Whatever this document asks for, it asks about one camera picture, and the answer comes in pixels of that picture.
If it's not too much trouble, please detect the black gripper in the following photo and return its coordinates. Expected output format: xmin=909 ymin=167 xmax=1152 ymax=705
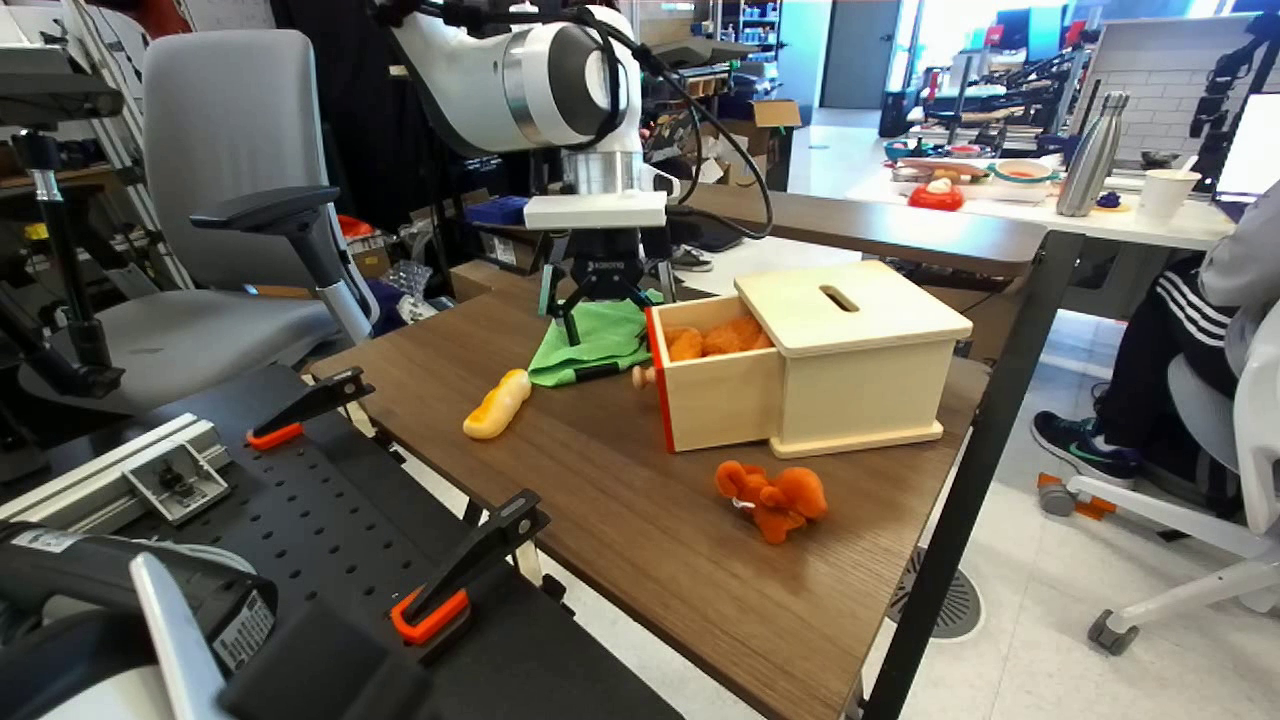
xmin=536 ymin=223 xmax=668 ymax=350

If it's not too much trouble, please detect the green cloth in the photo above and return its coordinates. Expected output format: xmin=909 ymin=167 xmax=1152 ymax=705
xmin=524 ymin=291 xmax=655 ymax=393

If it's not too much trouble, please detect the wooden drawer with orange edge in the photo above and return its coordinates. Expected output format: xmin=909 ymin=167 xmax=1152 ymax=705
xmin=644 ymin=291 xmax=787 ymax=455

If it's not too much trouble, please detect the yellow plush toy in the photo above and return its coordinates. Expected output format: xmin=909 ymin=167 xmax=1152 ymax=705
xmin=460 ymin=366 xmax=536 ymax=446

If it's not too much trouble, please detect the white flat sheet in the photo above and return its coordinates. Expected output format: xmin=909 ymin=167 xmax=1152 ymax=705
xmin=673 ymin=227 xmax=869 ymax=302

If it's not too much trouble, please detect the orange plush toy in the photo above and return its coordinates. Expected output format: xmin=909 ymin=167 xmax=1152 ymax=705
xmin=706 ymin=455 xmax=832 ymax=548

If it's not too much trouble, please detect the cardboard box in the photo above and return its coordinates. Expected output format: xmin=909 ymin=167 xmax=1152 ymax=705
xmin=750 ymin=93 xmax=803 ymax=133

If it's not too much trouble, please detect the pale wooden box with slot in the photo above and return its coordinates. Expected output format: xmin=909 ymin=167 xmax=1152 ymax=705
xmin=733 ymin=256 xmax=981 ymax=459

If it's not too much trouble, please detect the dark wooden bench top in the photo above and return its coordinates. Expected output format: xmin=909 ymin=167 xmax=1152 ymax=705
xmin=665 ymin=179 xmax=1057 ymax=274

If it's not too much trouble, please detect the red small object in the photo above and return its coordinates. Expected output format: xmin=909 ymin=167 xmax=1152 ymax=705
xmin=909 ymin=178 xmax=967 ymax=211

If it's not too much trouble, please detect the black perforated mounting board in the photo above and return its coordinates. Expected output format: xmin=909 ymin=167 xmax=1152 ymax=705
xmin=122 ymin=384 xmax=689 ymax=720

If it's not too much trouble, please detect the black table leg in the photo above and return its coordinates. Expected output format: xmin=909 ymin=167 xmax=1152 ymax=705
xmin=855 ymin=231 xmax=1086 ymax=720

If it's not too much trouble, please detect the grey office chair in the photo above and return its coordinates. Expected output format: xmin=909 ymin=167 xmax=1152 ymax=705
xmin=14 ymin=25 xmax=382 ymax=421

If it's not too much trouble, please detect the steel drinking bottle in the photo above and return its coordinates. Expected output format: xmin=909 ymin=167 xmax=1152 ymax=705
xmin=1057 ymin=90 xmax=1137 ymax=221

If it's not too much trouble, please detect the black stand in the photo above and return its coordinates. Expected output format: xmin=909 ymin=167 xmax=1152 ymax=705
xmin=0 ymin=54 xmax=130 ymax=406

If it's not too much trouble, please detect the seated person in dark tracksuit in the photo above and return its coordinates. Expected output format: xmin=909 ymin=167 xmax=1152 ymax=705
xmin=1029 ymin=178 xmax=1280 ymax=517

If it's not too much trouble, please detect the white paper cup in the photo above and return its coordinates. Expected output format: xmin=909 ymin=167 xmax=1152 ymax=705
xmin=1137 ymin=164 xmax=1205 ymax=227

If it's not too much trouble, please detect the white perforated panel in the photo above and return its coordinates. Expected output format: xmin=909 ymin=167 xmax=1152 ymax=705
xmin=1065 ymin=12 xmax=1264 ymax=174

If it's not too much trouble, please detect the white office chair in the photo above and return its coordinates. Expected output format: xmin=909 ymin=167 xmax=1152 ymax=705
xmin=1036 ymin=298 xmax=1280 ymax=657

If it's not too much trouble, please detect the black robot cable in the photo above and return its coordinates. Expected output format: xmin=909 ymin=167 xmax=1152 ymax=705
xmin=635 ymin=37 xmax=780 ymax=247

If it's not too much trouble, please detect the black clamp with orange handle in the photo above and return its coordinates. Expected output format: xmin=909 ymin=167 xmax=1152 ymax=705
xmin=382 ymin=490 xmax=552 ymax=652
xmin=238 ymin=370 xmax=374 ymax=455

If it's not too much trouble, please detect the aluminium profile rail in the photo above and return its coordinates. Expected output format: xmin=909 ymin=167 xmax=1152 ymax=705
xmin=0 ymin=407 xmax=230 ymax=529

